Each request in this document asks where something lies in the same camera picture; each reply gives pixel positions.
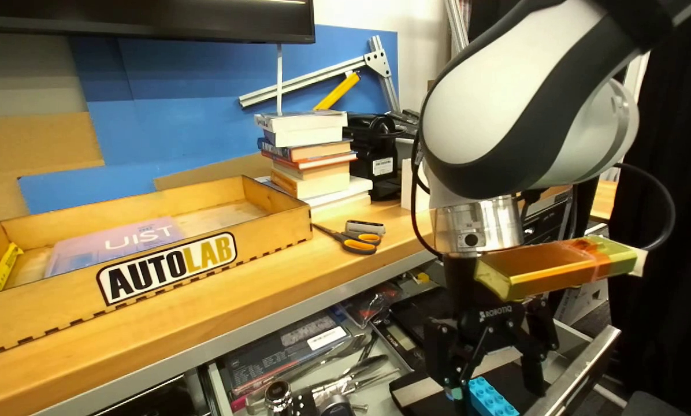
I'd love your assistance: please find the wooden Autolab tray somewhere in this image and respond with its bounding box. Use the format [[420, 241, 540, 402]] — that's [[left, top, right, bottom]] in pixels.
[[0, 176, 312, 351]]

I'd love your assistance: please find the aluminium extrusion bar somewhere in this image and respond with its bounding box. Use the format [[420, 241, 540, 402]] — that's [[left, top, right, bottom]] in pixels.
[[238, 34, 401, 110]]

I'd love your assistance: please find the purple UIST booklet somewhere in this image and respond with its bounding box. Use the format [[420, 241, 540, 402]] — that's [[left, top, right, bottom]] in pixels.
[[45, 217, 182, 277]]

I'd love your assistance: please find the yellow green wrist camera mount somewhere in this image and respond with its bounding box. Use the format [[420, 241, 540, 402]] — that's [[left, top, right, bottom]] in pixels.
[[476, 236, 647, 301]]

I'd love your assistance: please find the yellow bar on wall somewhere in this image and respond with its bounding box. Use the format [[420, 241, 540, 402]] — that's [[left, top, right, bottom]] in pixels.
[[314, 72, 361, 110]]

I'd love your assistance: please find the black device on counter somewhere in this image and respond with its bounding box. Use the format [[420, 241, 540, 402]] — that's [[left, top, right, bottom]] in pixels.
[[344, 110, 419, 200]]

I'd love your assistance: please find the blue toy brick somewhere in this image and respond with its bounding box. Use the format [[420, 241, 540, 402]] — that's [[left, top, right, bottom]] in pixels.
[[466, 377, 500, 416]]

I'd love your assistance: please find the stack of books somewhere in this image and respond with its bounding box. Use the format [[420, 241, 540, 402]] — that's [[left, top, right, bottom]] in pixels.
[[254, 110, 372, 207]]

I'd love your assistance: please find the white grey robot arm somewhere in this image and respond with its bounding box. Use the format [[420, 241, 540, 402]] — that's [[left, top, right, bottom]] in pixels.
[[420, 0, 691, 411]]

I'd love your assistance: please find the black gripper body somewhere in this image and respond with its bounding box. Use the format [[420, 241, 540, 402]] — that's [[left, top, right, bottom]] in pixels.
[[425, 256, 537, 363]]

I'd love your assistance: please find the black monitor top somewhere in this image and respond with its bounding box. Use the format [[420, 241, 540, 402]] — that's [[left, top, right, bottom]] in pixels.
[[0, 0, 314, 43]]

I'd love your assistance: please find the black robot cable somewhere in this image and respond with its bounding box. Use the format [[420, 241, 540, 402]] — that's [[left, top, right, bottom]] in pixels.
[[612, 159, 680, 256]]

